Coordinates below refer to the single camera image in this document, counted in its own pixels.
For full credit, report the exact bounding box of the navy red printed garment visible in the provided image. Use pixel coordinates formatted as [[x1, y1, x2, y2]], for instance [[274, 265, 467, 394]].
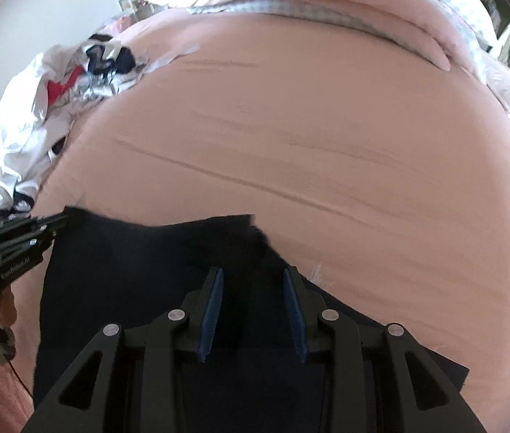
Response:
[[45, 36, 150, 102]]

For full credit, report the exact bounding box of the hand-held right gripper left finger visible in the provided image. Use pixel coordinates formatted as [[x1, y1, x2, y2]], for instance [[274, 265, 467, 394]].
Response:
[[23, 267, 225, 433]]

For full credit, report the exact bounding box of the white garment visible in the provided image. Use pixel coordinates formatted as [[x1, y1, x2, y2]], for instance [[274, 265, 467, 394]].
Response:
[[0, 45, 84, 226]]

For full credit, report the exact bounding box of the dark navy garment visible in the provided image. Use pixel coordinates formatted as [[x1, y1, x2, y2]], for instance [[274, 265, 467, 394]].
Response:
[[34, 205, 470, 433]]

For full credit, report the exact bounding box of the blue checkered pillow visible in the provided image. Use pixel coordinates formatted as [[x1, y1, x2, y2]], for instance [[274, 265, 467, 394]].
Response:
[[372, 0, 501, 84]]

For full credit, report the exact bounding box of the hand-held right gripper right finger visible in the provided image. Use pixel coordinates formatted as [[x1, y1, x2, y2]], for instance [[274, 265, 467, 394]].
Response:
[[282, 267, 485, 433]]

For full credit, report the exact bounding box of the black cable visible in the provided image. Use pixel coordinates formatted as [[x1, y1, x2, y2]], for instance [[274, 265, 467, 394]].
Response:
[[7, 354, 37, 402]]

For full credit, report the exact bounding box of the pink bed sheet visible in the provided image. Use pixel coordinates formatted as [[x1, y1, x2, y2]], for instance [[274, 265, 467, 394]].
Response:
[[0, 9, 510, 433]]

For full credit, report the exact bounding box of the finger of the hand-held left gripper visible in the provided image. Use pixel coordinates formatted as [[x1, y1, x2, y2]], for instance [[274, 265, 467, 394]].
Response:
[[0, 212, 74, 237], [0, 229, 60, 255]]

